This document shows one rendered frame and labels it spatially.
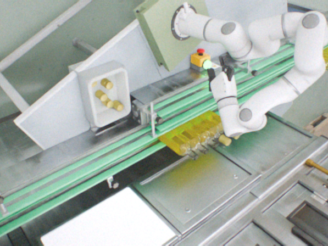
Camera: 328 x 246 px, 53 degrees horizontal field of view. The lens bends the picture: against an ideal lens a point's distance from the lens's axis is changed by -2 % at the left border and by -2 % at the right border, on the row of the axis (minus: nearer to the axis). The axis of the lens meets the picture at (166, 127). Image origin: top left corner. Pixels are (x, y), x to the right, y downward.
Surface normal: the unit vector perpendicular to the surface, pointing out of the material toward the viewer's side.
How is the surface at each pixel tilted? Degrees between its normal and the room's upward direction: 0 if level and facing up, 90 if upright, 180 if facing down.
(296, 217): 90
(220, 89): 104
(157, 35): 4
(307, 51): 79
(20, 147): 90
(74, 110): 0
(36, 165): 90
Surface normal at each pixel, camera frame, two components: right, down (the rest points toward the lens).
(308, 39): -0.54, -0.15
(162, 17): 0.66, 0.40
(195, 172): -0.04, -0.79
